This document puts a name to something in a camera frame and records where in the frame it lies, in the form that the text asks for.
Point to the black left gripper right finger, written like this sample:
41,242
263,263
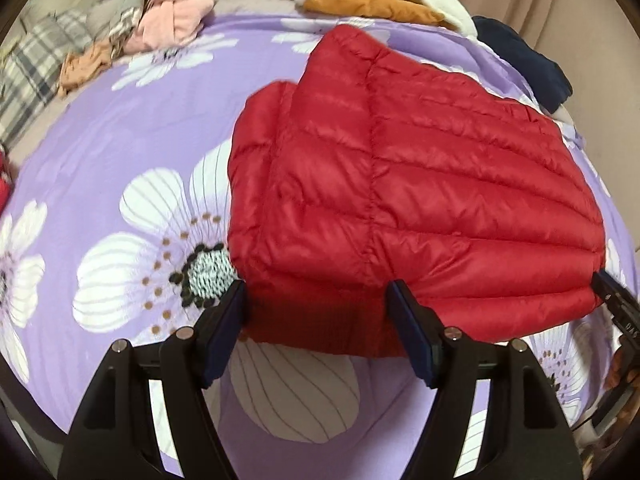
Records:
526,435

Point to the purple floral bed sheet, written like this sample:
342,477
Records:
118,228

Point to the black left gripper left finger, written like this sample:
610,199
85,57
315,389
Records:
139,391

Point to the folded red puffer jacket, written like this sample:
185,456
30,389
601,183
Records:
6,181

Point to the tan small garment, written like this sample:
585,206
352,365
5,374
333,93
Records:
80,68

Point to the grey striped garment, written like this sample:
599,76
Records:
114,21

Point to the pink folded garment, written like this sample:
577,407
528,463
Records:
167,24

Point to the plaid grey pillow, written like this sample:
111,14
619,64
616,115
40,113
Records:
29,73

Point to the orange folded garment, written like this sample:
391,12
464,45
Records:
401,11

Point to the red puffer jacket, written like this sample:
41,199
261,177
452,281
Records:
6,181
374,168

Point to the navy blue fleece garment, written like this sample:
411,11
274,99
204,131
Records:
545,77

